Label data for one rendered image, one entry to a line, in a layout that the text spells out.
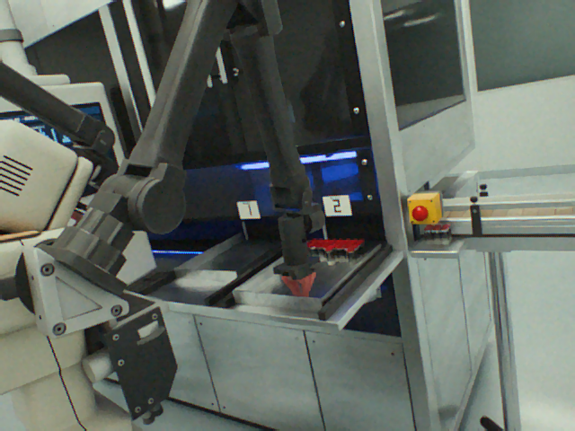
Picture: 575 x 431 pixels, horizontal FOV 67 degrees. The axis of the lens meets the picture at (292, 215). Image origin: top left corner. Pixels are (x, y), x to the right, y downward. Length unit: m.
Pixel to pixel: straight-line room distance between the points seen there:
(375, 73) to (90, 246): 0.83
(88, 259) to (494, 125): 5.47
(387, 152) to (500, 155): 4.71
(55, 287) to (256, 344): 1.23
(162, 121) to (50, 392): 0.46
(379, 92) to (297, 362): 0.99
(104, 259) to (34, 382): 0.27
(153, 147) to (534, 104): 5.31
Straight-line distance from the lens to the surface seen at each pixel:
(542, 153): 5.81
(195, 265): 1.49
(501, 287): 1.40
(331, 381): 1.64
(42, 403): 0.83
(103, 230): 0.61
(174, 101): 0.67
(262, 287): 1.18
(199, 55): 0.71
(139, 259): 1.81
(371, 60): 1.19
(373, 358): 1.49
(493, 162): 5.89
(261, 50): 0.82
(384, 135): 1.19
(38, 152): 0.74
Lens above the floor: 1.33
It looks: 14 degrees down
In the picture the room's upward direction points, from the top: 12 degrees counter-clockwise
